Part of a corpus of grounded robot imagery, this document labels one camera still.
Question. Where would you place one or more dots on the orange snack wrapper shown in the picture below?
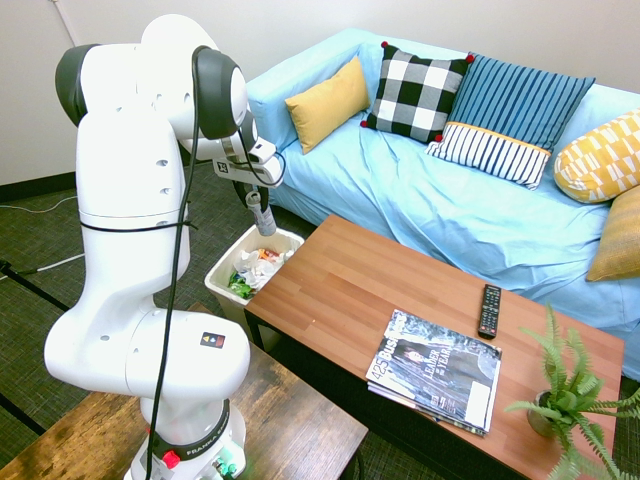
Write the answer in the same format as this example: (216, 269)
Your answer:
(271, 255)

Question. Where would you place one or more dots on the black white checked pillow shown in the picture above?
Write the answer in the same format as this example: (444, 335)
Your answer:
(417, 92)

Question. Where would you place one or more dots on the light blue sofa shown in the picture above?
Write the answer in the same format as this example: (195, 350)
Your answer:
(450, 215)

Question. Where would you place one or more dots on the business magazine with cover photo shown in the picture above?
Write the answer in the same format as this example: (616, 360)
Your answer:
(435, 365)

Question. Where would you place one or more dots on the black stand leg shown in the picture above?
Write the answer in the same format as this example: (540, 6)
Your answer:
(30, 287)

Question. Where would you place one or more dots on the silver printed drink can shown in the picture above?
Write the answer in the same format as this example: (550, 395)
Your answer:
(265, 220)

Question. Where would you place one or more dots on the grey plant pot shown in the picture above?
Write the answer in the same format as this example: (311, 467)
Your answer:
(540, 417)

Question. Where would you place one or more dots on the green snack wrapper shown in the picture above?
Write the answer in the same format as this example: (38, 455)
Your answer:
(241, 286)

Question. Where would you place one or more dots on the crumpled white tissue paper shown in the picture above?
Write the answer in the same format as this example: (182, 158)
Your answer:
(260, 270)

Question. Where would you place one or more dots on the white plastic trash bin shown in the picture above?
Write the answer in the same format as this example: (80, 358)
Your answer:
(225, 290)

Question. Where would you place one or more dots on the yellow white patterned pillow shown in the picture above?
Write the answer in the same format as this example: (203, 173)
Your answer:
(600, 160)

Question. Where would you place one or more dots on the black remote control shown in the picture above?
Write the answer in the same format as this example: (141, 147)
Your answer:
(490, 311)

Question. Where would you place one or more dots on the plain mustard yellow pillow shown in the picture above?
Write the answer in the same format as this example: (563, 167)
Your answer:
(327, 102)

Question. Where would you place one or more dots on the green fern plant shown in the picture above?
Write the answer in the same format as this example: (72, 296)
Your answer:
(575, 395)

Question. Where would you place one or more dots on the magazine stack under cover magazine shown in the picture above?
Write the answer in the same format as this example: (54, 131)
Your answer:
(425, 411)

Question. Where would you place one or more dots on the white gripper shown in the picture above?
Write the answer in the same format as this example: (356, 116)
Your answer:
(250, 170)

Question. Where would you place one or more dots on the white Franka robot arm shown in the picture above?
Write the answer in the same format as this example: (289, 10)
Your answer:
(130, 200)

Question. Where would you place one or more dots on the gold textured pillow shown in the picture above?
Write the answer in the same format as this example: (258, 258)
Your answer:
(620, 240)

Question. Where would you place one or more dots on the blue striped pillow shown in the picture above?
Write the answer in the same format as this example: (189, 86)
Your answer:
(505, 120)

